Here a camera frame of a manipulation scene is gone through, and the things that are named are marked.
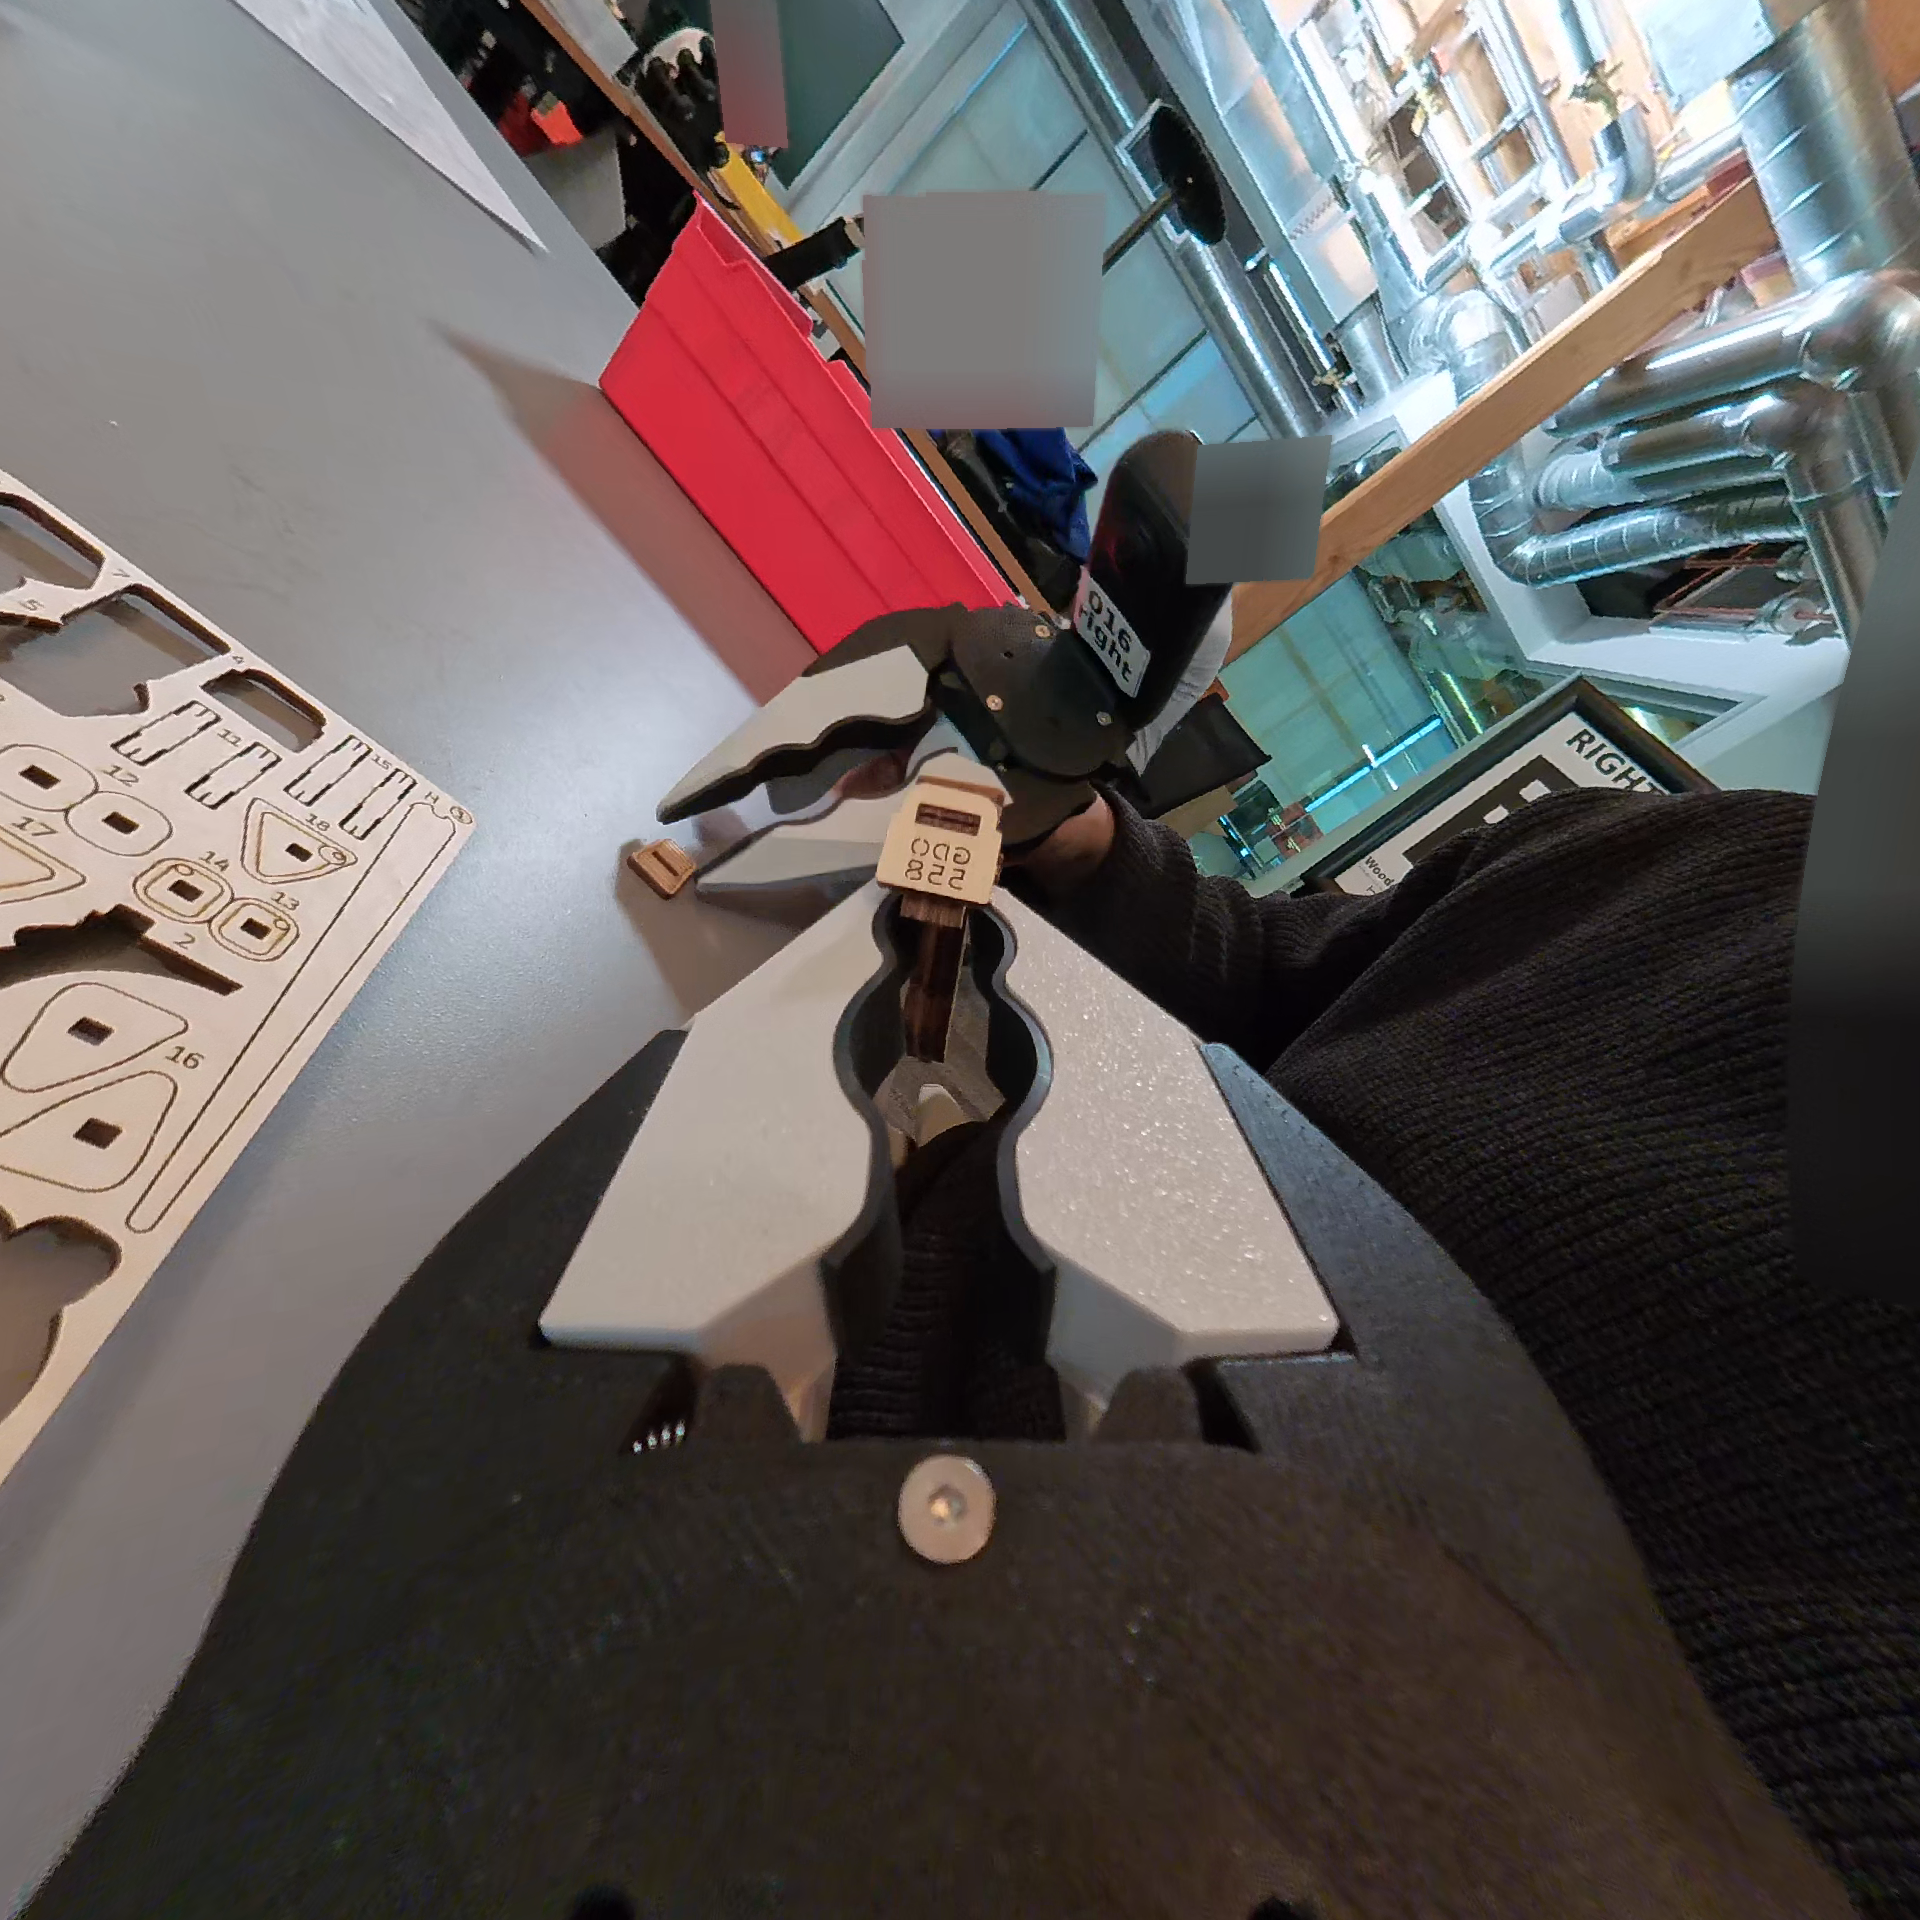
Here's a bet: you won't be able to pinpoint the framed lettered poster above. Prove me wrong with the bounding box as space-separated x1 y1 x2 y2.
1302 675 1713 904

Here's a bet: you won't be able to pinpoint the white paper sheet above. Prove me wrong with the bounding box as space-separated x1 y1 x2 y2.
239 0 551 253

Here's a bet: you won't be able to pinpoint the grey desk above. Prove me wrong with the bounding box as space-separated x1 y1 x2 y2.
0 0 873 1920

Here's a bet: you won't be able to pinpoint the small engraved wooden piece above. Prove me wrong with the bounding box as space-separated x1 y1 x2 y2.
877 755 1009 1085

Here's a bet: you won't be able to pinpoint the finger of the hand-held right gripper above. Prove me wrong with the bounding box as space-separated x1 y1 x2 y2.
655 604 974 827
695 737 969 905

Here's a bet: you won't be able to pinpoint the black round lamp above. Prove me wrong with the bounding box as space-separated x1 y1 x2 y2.
1101 96 1240 253

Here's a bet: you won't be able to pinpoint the wooden beam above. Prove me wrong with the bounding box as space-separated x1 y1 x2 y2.
1230 181 1819 665

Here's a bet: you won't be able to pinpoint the person's right forearm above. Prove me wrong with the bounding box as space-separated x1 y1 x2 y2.
1101 784 1823 1202

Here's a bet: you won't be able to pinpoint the person's right hand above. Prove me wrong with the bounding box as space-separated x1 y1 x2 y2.
1019 786 1127 894

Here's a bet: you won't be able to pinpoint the silver ventilation ducts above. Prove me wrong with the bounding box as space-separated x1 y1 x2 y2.
1035 0 1920 601

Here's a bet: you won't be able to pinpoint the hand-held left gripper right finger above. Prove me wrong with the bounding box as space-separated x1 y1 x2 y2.
976 892 1342 1434

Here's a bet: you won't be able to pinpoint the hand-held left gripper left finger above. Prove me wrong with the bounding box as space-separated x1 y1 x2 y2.
537 882 915 1434

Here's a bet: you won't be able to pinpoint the long wooden table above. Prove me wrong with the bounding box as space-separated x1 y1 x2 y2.
561 0 904 395

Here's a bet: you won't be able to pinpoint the red plastic bin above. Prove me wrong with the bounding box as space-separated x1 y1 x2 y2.
598 195 1024 665

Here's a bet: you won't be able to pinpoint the wooden puzzle sheet with cutouts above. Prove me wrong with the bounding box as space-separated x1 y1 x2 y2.
0 472 476 1488

